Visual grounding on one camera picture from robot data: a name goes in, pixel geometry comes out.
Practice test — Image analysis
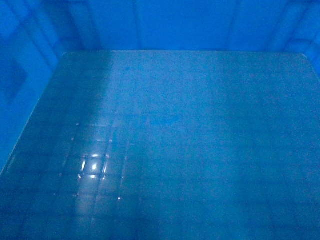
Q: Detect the large blue plastic crate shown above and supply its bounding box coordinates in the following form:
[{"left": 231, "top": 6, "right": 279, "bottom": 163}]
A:
[{"left": 0, "top": 0, "right": 320, "bottom": 240}]

